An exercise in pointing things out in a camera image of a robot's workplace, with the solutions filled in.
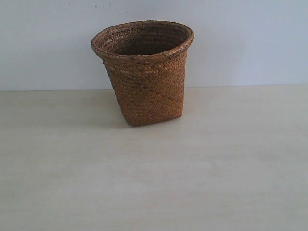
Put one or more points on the woven brown wicker basket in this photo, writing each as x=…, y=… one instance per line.
x=146, y=63

